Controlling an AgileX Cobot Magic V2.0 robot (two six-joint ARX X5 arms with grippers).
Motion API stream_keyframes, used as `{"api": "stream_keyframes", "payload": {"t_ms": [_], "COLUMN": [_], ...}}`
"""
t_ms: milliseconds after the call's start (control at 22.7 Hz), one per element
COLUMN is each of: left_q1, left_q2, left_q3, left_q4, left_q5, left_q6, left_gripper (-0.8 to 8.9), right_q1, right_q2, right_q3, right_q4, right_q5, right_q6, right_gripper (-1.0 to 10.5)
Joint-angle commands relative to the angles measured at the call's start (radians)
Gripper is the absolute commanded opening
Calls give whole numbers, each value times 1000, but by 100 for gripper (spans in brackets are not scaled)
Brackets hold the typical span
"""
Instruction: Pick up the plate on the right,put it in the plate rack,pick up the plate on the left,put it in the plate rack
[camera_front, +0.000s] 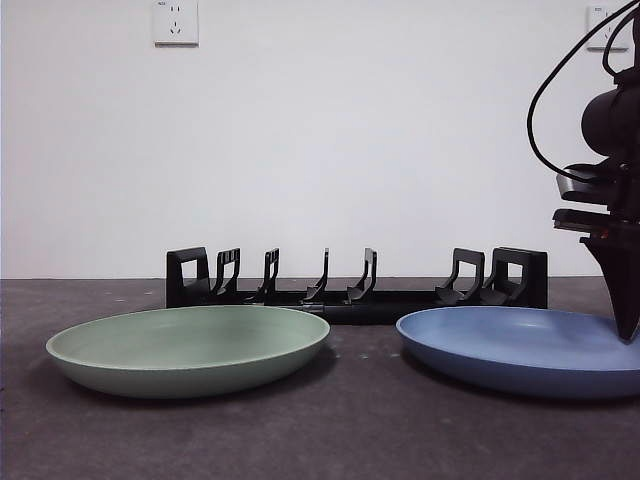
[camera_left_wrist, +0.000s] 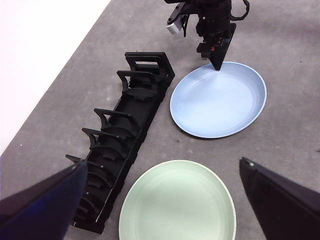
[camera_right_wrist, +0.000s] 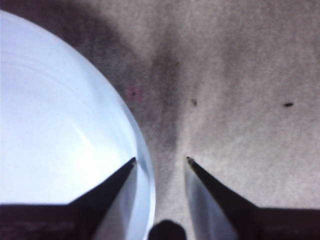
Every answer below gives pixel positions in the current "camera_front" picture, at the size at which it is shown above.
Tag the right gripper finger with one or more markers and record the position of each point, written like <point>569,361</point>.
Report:
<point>622,280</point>

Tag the blue plate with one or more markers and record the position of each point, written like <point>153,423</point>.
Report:
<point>500,360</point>

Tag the green plate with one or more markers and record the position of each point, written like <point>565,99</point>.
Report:
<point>190,365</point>

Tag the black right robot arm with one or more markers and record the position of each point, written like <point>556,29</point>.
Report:
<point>610,120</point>

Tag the black plate rack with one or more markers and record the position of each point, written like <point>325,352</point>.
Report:
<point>380,312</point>

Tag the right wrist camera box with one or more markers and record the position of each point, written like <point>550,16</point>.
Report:
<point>585,185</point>

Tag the white wall socket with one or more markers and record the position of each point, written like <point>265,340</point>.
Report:
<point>175,22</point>
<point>597,30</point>

